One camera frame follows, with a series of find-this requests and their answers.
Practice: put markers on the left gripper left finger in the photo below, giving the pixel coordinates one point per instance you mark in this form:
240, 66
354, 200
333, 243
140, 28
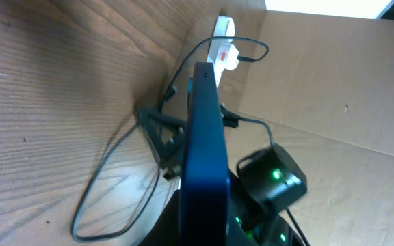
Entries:
165, 232

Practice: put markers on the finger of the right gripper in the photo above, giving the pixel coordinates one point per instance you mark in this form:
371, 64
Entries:
229, 118
166, 138

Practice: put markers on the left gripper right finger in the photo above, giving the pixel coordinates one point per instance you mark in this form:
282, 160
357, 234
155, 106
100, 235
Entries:
236, 236

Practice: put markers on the Galaxy smartphone blue screen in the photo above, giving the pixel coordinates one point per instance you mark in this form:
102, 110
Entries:
205, 190

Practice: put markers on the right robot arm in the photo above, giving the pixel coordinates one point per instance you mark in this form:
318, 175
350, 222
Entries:
265, 182

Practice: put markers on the white USB charger plug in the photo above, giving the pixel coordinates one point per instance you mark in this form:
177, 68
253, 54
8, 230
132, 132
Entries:
227, 57

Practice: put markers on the white power strip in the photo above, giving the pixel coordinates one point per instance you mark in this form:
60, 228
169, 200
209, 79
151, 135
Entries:
225, 26

